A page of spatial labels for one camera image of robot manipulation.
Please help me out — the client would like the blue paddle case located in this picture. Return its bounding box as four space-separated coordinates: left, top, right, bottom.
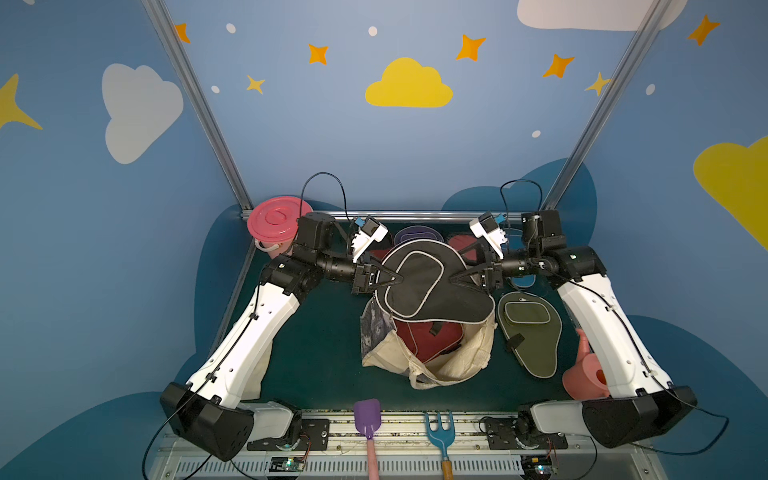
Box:
505 228 536 290

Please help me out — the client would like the black paddle case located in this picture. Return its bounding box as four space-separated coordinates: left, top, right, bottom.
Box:
374 240 495 324

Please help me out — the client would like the purple paddle case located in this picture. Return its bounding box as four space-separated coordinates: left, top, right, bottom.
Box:
394 225 445 246

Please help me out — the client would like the beige canvas tote bag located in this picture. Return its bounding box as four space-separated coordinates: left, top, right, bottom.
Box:
360 299 495 390

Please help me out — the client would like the olive green paddle case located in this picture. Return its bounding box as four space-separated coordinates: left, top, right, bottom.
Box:
497 291 562 379

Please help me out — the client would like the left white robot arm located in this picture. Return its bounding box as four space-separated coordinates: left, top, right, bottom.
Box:
160 212 494 461

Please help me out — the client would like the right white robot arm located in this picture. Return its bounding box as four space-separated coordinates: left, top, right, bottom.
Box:
469 210 698 448

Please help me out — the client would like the pink bucket with lid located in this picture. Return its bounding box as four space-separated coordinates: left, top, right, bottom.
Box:
247 196 313 258

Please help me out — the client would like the maroon paddle case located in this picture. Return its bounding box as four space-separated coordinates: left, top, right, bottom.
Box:
395 320 464 363

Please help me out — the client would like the purple toy shovel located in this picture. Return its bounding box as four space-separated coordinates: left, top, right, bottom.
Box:
353 399 382 480

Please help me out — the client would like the pink watering can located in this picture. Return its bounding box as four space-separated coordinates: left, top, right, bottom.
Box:
562 328 610 400

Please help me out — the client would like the teal toy garden fork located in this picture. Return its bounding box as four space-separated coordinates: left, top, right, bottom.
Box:
424 412 456 480

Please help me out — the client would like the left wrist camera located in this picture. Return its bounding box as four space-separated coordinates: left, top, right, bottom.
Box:
351 216 389 263

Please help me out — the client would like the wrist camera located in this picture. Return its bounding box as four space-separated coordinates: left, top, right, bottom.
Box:
351 216 389 263
469 211 508 259

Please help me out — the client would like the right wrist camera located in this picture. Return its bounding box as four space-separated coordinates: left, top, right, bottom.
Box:
469 211 508 259

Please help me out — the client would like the aluminium back frame rail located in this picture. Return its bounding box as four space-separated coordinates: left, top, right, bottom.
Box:
241 209 556 224

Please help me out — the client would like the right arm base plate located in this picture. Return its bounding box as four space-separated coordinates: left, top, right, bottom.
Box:
480 416 568 450

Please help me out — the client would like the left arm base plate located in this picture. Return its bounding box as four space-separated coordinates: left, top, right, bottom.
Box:
246 418 330 452

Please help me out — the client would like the aluminium front rail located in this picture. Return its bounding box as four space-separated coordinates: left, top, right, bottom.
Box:
146 410 667 479

